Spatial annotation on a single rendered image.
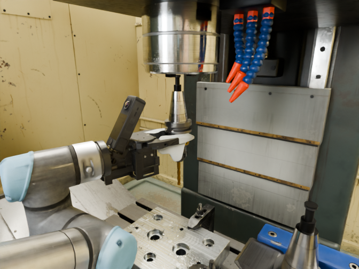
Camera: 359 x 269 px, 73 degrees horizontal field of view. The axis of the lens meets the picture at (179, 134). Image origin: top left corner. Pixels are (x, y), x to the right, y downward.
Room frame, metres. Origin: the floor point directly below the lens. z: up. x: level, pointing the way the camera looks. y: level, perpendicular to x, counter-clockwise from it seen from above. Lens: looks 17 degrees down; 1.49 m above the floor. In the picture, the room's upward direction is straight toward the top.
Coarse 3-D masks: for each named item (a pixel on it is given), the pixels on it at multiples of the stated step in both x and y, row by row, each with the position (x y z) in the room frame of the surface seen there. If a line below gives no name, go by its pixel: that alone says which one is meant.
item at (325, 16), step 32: (64, 0) 0.45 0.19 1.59; (96, 0) 0.45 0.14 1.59; (128, 0) 0.45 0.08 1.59; (160, 0) 0.45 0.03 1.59; (192, 0) 0.45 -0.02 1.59; (288, 0) 0.45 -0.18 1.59; (320, 0) 0.45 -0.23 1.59; (352, 0) 0.45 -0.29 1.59; (224, 32) 0.89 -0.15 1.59; (256, 32) 0.89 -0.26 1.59
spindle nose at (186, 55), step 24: (144, 24) 0.50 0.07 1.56; (168, 24) 0.46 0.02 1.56; (192, 24) 0.46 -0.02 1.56; (216, 24) 0.49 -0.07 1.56; (144, 48) 0.50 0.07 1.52; (168, 48) 0.46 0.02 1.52; (192, 48) 0.46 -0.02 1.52; (216, 48) 0.49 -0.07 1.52; (168, 72) 0.46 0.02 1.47; (192, 72) 0.46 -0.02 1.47; (216, 72) 0.52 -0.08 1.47
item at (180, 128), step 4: (188, 120) 0.55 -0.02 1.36; (168, 124) 0.54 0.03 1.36; (172, 124) 0.52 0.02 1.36; (176, 124) 0.52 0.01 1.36; (180, 124) 0.52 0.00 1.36; (184, 124) 0.52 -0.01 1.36; (188, 124) 0.53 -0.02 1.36; (168, 128) 0.54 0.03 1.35; (172, 128) 0.53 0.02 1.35; (176, 128) 0.52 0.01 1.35; (180, 128) 0.52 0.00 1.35; (184, 128) 0.53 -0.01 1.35; (188, 128) 0.54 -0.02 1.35; (172, 132) 0.52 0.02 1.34; (176, 132) 0.52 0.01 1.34; (180, 132) 0.52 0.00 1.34; (184, 132) 0.52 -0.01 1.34; (188, 132) 0.53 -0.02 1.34
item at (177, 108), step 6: (174, 96) 0.54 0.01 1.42; (180, 96) 0.54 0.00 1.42; (174, 102) 0.53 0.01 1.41; (180, 102) 0.53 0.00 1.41; (174, 108) 0.53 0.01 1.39; (180, 108) 0.53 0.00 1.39; (174, 114) 0.53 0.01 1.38; (180, 114) 0.53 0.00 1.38; (186, 114) 0.54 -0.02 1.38; (168, 120) 0.54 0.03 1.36; (174, 120) 0.53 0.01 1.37; (180, 120) 0.53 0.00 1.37; (186, 120) 0.54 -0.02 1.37
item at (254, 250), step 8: (248, 240) 0.33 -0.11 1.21; (256, 240) 0.33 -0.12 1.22; (248, 248) 0.31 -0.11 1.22; (256, 248) 0.31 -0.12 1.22; (264, 248) 0.31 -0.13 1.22; (272, 248) 0.31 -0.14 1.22; (240, 256) 0.29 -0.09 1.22; (248, 256) 0.29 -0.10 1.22; (256, 256) 0.29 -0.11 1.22; (264, 256) 0.29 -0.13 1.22; (272, 256) 0.29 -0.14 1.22; (240, 264) 0.28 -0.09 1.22; (248, 264) 0.28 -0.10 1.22; (256, 264) 0.28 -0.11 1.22; (264, 264) 0.28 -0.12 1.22; (272, 264) 0.28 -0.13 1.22
